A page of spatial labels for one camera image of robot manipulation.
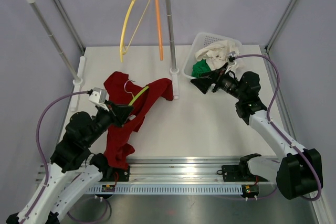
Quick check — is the orange hanger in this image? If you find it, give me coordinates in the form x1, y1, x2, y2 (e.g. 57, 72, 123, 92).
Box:
155, 0, 164, 61

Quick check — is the metal clothes rack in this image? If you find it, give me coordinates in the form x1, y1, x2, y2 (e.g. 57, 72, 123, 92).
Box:
26, 0, 180, 99

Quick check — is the green hanger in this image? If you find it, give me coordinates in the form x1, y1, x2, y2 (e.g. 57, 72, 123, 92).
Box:
123, 79, 149, 106

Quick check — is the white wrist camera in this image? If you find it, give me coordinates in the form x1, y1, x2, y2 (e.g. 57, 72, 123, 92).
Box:
225, 51, 238, 73
89, 87, 109, 111

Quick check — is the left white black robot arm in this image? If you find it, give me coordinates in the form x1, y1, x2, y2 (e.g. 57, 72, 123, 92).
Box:
6, 101, 133, 223

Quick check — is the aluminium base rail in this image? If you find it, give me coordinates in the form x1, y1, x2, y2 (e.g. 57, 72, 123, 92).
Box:
35, 155, 321, 196

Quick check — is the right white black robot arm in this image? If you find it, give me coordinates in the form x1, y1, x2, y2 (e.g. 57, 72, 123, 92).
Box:
191, 69, 323, 200

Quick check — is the white plastic basket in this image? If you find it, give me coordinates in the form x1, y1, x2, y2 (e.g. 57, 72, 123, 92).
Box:
182, 32, 243, 79

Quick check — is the green t shirt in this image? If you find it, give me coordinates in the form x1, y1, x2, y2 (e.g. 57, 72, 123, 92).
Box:
191, 60, 211, 78

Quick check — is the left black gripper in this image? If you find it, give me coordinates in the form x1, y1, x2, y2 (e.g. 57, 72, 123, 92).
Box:
85, 100, 134, 146

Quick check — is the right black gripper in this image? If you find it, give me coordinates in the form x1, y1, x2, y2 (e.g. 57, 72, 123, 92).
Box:
191, 62, 245, 101

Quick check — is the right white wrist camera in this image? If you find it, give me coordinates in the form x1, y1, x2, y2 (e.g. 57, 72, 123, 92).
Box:
225, 51, 238, 73

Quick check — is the yellow hanger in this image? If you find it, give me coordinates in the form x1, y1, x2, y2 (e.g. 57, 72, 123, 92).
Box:
119, 0, 153, 63

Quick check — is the red t shirt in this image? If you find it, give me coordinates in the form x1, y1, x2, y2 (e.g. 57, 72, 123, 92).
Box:
104, 71, 173, 169

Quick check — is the white t shirt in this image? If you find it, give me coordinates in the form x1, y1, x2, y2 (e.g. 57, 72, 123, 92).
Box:
195, 39, 241, 70

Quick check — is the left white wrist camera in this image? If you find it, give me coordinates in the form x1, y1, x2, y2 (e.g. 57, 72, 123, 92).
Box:
89, 87, 109, 111

